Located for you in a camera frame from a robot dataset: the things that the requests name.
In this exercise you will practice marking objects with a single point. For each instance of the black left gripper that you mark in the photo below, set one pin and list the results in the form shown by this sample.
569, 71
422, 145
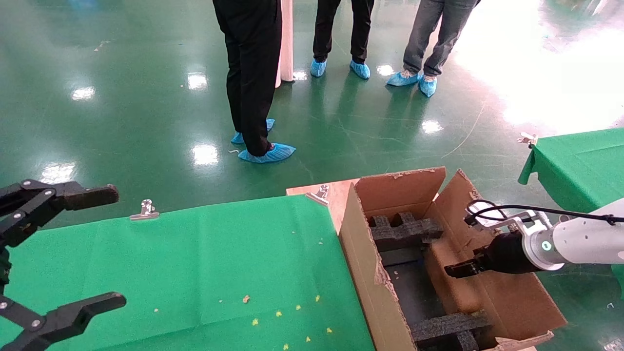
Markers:
4, 268

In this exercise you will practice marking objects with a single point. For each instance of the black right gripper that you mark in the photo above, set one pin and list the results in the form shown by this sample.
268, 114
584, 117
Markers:
507, 256

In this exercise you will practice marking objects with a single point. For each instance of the small brown cardboard box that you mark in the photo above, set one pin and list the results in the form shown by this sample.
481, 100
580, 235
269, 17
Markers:
458, 297

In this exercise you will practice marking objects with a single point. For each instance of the large open brown carton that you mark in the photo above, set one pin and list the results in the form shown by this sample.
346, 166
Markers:
521, 302

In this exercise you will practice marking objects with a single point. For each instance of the black foam insert block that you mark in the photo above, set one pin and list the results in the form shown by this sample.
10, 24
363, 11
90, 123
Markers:
448, 329
404, 234

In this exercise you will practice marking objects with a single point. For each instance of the silver binder clip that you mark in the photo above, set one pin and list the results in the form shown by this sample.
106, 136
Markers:
319, 195
145, 210
528, 140

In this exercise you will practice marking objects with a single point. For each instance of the wide green table cloth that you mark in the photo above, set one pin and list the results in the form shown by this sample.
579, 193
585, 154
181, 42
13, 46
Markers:
170, 268

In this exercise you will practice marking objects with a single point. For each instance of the green cloth with draped corner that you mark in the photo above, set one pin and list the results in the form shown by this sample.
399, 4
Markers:
585, 161

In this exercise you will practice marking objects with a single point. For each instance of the blue shoe cover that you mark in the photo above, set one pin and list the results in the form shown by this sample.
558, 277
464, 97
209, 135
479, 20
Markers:
318, 68
360, 70
237, 138
402, 79
273, 153
428, 87

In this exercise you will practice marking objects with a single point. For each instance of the person in grey jeans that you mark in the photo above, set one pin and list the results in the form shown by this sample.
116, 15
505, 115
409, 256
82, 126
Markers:
424, 34

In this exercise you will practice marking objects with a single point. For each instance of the person in wide black trousers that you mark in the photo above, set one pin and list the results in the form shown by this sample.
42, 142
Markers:
253, 73

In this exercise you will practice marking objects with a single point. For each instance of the person in slim black trousers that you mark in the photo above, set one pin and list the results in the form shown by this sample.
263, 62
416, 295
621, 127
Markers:
324, 29

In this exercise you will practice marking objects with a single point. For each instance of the beige upright post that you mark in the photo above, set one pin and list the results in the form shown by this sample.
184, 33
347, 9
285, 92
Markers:
286, 48

